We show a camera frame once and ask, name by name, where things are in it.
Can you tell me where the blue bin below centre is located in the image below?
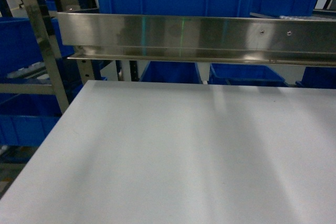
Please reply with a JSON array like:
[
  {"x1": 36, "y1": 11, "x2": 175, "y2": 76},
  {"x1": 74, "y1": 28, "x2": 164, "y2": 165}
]
[{"x1": 208, "y1": 63, "x2": 287, "y2": 87}]

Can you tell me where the blue bin below right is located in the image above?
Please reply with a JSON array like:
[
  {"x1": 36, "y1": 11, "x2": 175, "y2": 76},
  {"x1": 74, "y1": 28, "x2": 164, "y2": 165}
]
[{"x1": 296, "y1": 67, "x2": 335, "y2": 89}]

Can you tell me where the stainless steel shelf rail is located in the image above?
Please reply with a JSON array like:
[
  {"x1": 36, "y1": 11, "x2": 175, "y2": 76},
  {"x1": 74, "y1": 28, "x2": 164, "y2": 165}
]
[{"x1": 57, "y1": 10, "x2": 335, "y2": 67}]

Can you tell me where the blue bin below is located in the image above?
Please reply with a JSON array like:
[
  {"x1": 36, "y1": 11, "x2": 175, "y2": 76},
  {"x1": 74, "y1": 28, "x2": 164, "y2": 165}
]
[
  {"x1": 296, "y1": 67, "x2": 335, "y2": 89},
  {"x1": 140, "y1": 61, "x2": 202, "y2": 84},
  {"x1": 208, "y1": 63, "x2": 287, "y2": 87}
]

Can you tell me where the blue bin left rack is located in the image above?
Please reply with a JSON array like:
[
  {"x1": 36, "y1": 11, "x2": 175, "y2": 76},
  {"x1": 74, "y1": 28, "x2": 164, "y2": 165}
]
[{"x1": 0, "y1": 16, "x2": 74, "y2": 78}]

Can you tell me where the steel rack upright post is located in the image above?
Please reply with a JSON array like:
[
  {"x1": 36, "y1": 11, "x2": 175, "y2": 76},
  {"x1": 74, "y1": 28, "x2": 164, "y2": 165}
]
[{"x1": 23, "y1": 0, "x2": 69, "y2": 113}]

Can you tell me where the blue bin below left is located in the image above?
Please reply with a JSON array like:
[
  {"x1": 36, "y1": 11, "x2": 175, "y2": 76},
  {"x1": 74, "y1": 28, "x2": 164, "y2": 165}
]
[{"x1": 140, "y1": 61, "x2": 202, "y2": 84}]

